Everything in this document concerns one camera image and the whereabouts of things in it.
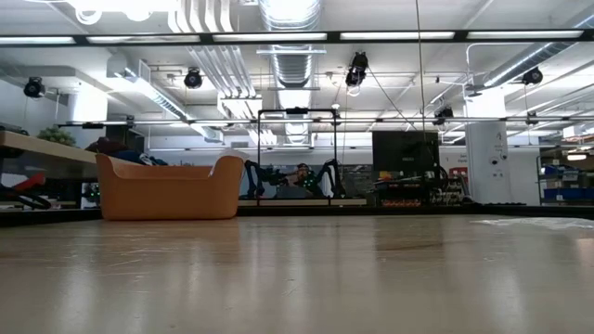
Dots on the clear plastic zip bag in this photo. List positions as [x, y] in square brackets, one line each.
[229, 153]
[533, 222]

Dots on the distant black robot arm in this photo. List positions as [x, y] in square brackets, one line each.
[260, 176]
[335, 174]

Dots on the person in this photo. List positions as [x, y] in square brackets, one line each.
[304, 178]

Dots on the black monitor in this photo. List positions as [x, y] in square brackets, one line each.
[394, 150]

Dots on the cluttered workbench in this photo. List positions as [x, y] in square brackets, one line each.
[408, 192]

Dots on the orange plastic bin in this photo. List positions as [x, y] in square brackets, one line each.
[167, 195]

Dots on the black crossbar with lights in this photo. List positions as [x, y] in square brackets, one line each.
[334, 36]

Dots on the dark cloth pile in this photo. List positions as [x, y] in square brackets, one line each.
[111, 147]

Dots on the white pillar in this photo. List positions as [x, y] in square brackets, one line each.
[485, 162]

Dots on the green potted plant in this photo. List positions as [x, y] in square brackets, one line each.
[55, 136]

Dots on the wooden side table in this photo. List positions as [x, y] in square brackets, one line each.
[42, 158]

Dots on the red object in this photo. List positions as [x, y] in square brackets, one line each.
[28, 182]

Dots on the shelf with blue bins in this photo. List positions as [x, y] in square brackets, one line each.
[566, 192]

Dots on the black hanging camera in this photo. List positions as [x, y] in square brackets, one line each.
[357, 69]
[193, 80]
[533, 76]
[443, 114]
[34, 88]

